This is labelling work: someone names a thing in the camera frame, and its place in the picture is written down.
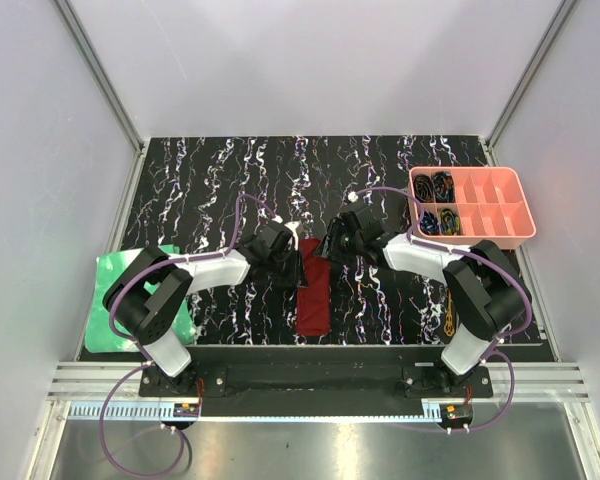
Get red cloth napkin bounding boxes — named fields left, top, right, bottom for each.
left=296, top=238, right=330, bottom=337

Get pink compartment tray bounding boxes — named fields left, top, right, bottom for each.
left=408, top=166, right=537, bottom=250

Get yellow blue hair ties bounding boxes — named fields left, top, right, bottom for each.
left=437, top=208, right=461, bottom=235

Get gold spoon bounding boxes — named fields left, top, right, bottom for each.
left=443, top=292, right=456, bottom=338

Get green white cloth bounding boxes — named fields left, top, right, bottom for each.
left=84, top=248, right=199, bottom=353

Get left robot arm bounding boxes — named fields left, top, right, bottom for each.
left=103, top=220, right=308, bottom=396

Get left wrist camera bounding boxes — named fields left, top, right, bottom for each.
left=273, top=215, right=303, bottom=248

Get black orange hair ties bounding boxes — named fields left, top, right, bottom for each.
left=412, top=173, right=435, bottom=202

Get purple cable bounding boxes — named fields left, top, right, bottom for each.
left=99, top=193, right=286, bottom=476
left=347, top=186, right=534, bottom=434

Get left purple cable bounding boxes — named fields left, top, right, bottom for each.
left=99, top=193, right=286, bottom=476

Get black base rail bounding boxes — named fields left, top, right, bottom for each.
left=139, top=346, right=493, bottom=420

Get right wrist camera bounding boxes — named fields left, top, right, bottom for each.
left=347, top=192, right=359, bottom=204

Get black red hair ties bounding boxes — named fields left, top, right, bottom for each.
left=432, top=170, right=456, bottom=202

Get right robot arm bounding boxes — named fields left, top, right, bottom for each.
left=314, top=201, right=533, bottom=397

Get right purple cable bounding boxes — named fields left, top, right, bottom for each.
left=347, top=186, right=534, bottom=434

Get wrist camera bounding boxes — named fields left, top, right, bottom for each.
left=273, top=215, right=303, bottom=248
left=347, top=192, right=359, bottom=204

